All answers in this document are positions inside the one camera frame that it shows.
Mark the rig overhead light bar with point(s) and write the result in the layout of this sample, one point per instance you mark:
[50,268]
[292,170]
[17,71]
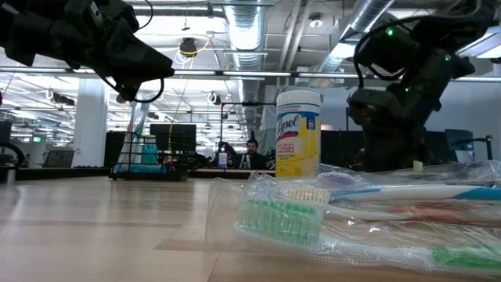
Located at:
[254,73]

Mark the black background rig frame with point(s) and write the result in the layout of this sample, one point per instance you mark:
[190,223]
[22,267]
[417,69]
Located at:
[250,103]

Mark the green exit sign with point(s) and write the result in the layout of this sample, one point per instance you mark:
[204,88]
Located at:
[37,139]

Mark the yellow Lysol wipes canister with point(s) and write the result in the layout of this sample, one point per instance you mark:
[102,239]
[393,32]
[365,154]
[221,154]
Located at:
[297,137]

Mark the orange toothbrush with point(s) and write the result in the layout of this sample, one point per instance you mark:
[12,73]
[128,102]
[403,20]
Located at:
[422,214]

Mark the white pillar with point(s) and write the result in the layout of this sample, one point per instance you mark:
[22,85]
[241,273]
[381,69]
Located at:
[90,125]

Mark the pale green bottle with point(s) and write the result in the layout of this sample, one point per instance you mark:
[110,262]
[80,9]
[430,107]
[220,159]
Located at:
[417,166]

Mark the black computer monitor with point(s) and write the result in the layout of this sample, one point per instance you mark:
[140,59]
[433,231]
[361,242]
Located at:
[172,137]

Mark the black table frame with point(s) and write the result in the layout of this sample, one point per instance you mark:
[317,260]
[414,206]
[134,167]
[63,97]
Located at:
[58,172]

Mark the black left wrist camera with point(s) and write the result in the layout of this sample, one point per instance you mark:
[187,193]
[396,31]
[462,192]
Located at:
[113,15]

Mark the person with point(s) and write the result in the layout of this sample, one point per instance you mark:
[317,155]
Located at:
[252,156]
[226,147]

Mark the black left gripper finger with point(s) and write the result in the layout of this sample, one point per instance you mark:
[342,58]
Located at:
[143,49]
[148,73]

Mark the white bottle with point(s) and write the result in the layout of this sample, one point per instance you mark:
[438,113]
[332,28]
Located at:
[222,160]

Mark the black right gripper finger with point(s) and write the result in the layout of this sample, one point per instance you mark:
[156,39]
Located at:
[407,150]
[375,152]

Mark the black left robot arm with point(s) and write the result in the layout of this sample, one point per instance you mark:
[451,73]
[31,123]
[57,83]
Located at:
[31,31]

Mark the black cabinet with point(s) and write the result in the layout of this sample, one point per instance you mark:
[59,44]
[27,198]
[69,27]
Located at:
[115,150]

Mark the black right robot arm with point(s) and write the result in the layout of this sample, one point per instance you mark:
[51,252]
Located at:
[450,39]

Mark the grey metal post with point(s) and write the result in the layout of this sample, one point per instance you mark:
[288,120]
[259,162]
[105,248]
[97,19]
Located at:
[11,176]

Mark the dark desk monitor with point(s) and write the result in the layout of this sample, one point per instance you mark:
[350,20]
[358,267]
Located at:
[458,145]

